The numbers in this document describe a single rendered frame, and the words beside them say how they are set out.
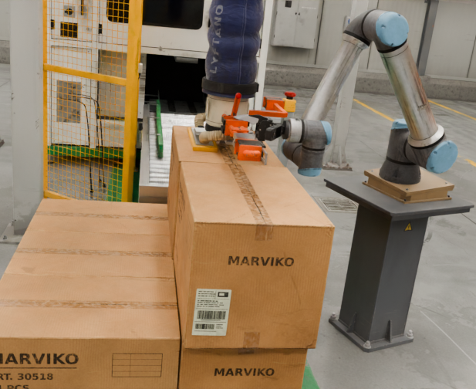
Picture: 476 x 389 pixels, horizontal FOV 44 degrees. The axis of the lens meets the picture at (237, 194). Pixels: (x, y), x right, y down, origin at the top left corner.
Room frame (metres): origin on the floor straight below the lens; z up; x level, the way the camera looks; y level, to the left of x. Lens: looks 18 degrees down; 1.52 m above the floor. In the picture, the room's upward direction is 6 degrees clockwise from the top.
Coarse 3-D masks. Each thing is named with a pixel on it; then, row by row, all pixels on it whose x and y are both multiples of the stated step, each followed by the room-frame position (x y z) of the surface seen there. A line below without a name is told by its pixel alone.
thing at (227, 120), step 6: (222, 120) 2.17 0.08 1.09; (228, 120) 2.14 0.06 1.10; (234, 120) 2.14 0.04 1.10; (240, 120) 2.15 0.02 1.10; (222, 126) 2.19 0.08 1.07; (228, 126) 2.14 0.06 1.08; (234, 126) 2.14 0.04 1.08; (240, 126) 2.14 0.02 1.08; (246, 126) 2.15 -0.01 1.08; (222, 132) 2.14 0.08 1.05; (228, 132) 2.14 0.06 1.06; (240, 132) 2.14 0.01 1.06
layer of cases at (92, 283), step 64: (64, 256) 2.01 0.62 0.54; (128, 256) 2.07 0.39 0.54; (0, 320) 1.53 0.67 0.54; (64, 320) 1.57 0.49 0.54; (128, 320) 1.61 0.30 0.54; (0, 384) 1.45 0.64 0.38; (64, 384) 1.48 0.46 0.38; (128, 384) 1.51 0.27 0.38; (192, 384) 1.55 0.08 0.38; (256, 384) 1.58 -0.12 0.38
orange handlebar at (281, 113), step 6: (276, 108) 2.65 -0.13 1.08; (222, 114) 2.34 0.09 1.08; (252, 114) 2.48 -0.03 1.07; (264, 114) 2.49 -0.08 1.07; (270, 114) 2.49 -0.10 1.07; (276, 114) 2.50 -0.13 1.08; (282, 114) 2.50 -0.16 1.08; (234, 132) 2.03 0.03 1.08; (246, 132) 2.05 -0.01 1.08; (246, 150) 1.79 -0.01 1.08; (246, 156) 1.79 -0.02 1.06; (252, 156) 1.78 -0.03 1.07; (258, 156) 1.79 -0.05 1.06
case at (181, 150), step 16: (176, 128) 2.60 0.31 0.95; (176, 144) 2.31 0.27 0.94; (224, 144) 2.40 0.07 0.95; (176, 160) 2.23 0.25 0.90; (192, 160) 2.10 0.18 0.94; (208, 160) 2.13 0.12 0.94; (224, 160) 2.15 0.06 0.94; (272, 160) 2.23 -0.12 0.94; (176, 176) 2.16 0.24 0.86; (176, 192) 2.10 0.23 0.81; (176, 208) 2.08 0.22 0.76
